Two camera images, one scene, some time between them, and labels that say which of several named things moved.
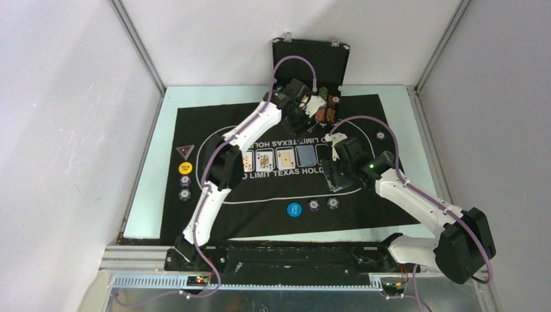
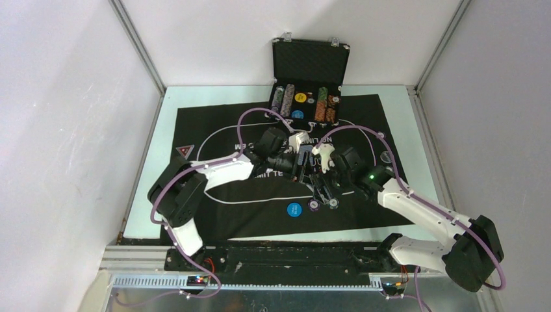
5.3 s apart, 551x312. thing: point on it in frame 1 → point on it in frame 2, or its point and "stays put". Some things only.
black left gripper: (299, 130) → (294, 164)
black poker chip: (333, 203) stays put
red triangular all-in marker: (185, 151) stays put
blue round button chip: (294, 209) stays put
